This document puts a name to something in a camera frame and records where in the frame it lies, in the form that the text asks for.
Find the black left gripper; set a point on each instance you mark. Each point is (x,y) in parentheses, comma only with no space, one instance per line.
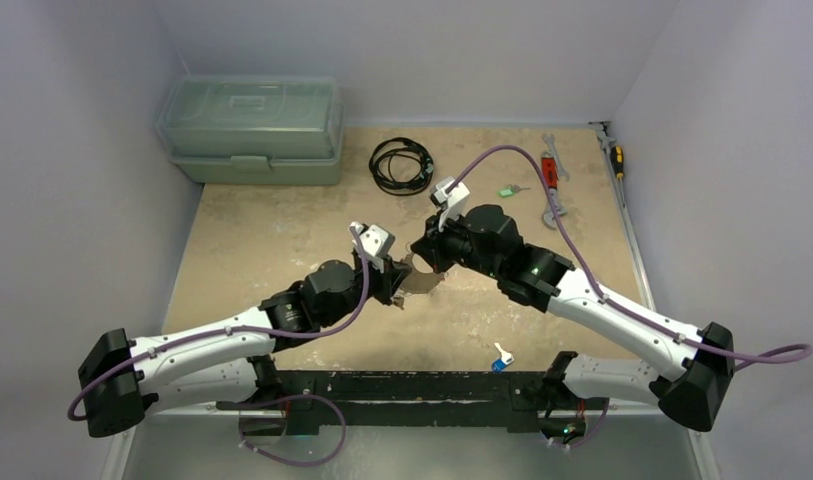
(388,280)

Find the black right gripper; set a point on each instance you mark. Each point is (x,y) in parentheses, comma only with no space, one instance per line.
(431,245)

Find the large metal keyring with keys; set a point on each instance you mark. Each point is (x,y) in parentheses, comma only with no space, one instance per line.
(416,282)

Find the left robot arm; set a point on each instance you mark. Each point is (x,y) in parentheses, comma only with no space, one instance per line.
(124,379)

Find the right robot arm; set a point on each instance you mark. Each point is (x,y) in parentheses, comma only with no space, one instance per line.
(684,370)

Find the green tagged key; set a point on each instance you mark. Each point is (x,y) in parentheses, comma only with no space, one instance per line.
(511,190)

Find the silver open-end wrench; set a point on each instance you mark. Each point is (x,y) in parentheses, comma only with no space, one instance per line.
(556,155)

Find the green plastic toolbox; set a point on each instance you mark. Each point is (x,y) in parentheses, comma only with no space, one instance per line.
(254,129)

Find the yellow black screwdriver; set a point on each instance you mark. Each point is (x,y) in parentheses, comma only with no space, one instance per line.
(617,164)

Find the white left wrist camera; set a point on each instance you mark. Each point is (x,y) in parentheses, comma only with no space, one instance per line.
(374,241)

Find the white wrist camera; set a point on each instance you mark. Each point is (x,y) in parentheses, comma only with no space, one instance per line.
(450,197)
(374,241)

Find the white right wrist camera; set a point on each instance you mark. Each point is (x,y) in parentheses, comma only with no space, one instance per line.
(450,197)

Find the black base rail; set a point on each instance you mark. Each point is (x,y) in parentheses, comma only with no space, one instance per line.
(518,402)

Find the red handled adjustable wrench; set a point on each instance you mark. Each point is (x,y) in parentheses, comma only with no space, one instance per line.
(555,207)

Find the aluminium side rail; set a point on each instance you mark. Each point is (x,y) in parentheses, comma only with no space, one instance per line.
(699,446)

